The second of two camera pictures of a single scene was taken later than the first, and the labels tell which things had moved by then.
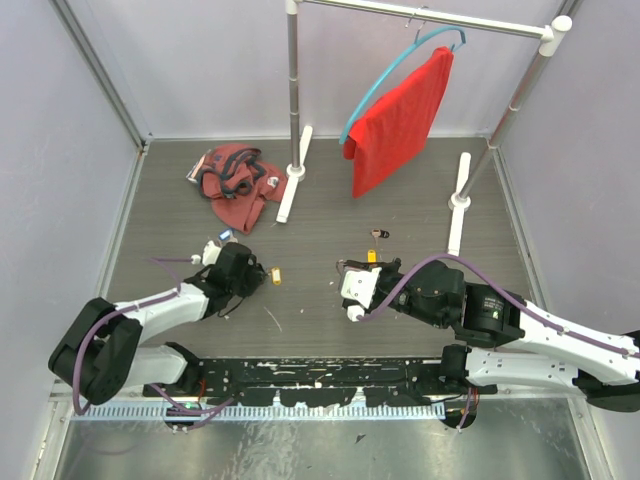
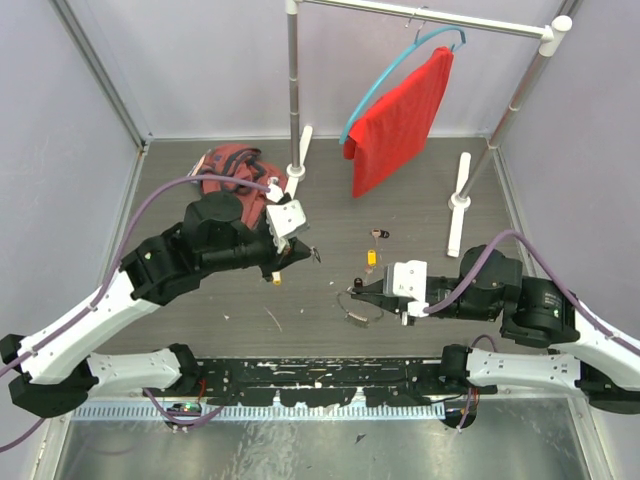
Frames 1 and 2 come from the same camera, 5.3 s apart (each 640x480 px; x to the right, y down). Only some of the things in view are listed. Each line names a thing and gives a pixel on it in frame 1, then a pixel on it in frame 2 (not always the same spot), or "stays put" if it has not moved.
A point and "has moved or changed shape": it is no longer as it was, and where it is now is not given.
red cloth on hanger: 394,131 stays put
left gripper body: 247,285 to 271,266
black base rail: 321,382 stays put
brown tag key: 379,233 stays put
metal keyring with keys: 340,266 has moved or changed shape
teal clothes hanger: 369,85 stays put
